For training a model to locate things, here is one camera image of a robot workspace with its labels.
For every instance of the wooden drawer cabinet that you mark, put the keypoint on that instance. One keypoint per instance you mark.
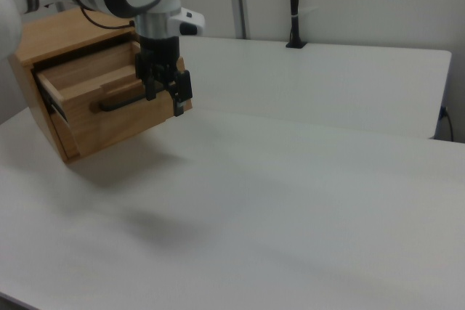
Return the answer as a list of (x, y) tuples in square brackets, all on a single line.
[(54, 37)]

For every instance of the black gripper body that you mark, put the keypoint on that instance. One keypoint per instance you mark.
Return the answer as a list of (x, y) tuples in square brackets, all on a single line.
[(160, 52)]

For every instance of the black pole with clamp base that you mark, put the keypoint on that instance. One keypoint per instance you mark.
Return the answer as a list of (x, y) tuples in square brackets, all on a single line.
[(295, 5)]

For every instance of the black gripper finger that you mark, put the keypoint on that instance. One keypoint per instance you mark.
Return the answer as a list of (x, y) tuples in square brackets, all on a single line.
[(149, 88), (183, 86)]

